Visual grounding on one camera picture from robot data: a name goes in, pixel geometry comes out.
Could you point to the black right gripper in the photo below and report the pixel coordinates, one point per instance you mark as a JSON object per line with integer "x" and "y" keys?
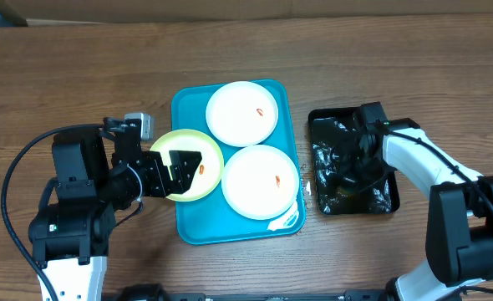
{"x": 348, "y": 179}

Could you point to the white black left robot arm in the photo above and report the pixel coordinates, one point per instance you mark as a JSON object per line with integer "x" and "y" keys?
{"x": 100, "y": 170}

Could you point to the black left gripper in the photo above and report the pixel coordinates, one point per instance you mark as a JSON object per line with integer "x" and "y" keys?
{"x": 182, "y": 180}

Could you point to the teal plastic tray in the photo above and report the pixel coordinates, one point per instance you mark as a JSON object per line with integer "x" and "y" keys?
{"x": 210, "y": 219}

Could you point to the white plate with red stain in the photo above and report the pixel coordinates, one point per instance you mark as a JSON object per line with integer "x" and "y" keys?
{"x": 242, "y": 113}

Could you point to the black plastic tray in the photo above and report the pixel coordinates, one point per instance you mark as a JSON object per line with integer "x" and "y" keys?
{"x": 327, "y": 127}

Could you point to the yellow green plate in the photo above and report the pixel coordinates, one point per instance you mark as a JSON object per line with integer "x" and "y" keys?
{"x": 208, "y": 173}

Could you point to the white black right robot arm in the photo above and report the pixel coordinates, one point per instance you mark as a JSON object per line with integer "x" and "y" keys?
{"x": 459, "y": 238}

